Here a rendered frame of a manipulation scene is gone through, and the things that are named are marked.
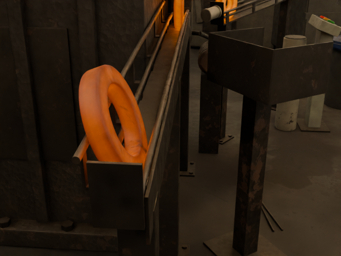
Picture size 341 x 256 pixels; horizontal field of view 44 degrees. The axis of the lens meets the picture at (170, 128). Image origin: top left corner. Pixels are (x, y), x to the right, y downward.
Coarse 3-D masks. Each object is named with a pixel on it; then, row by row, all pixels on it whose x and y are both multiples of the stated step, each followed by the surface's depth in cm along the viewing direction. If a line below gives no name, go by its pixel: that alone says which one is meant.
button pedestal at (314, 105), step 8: (312, 16) 232; (312, 24) 226; (320, 24) 213; (328, 24) 213; (320, 32) 222; (328, 32) 214; (336, 32) 214; (320, 40) 223; (328, 40) 222; (312, 96) 235; (320, 96) 234; (312, 104) 236; (320, 104) 236; (312, 112) 238; (320, 112) 238; (304, 120) 249; (312, 120) 240; (320, 120) 239; (304, 128) 241; (312, 128) 241; (320, 128) 241
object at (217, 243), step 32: (224, 32) 121; (256, 32) 127; (224, 64) 115; (256, 64) 104; (288, 64) 102; (320, 64) 107; (256, 96) 106; (288, 96) 105; (256, 128) 121; (256, 160) 126; (256, 192) 131; (256, 224) 136
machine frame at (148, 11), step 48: (0, 0) 118; (48, 0) 117; (96, 0) 116; (144, 0) 115; (0, 48) 123; (48, 48) 121; (96, 48) 120; (144, 48) 120; (0, 96) 128; (48, 96) 127; (0, 144) 135; (48, 144) 133; (0, 192) 143; (48, 192) 141; (0, 240) 143; (48, 240) 142; (96, 240) 140
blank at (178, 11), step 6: (174, 0) 154; (180, 0) 154; (174, 6) 154; (180, 6) 154; (174, 12) 155; (180, 12) 155; (174, 18) 156; (180, 18) 156; (174, 24) 159; (180, 24) 159
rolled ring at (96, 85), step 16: (80, 80) 63; (96, 80) 61; (112, 80) 66; (80, 96) 60; (96, 96) 59; (112, 96) 71; (128, 96) 72; (80, 112) 59; (96, 112) 59; (128, 112) 73; (96, 128) 59; (112, 128) 61; (128, 128) 73; (144, 128) 75; (96, 144) 59; (112, 144) 59; (128, 144) 72; (144, 144) 72; (112, 160) 60; (128, 160) 63; (144, 160) 70
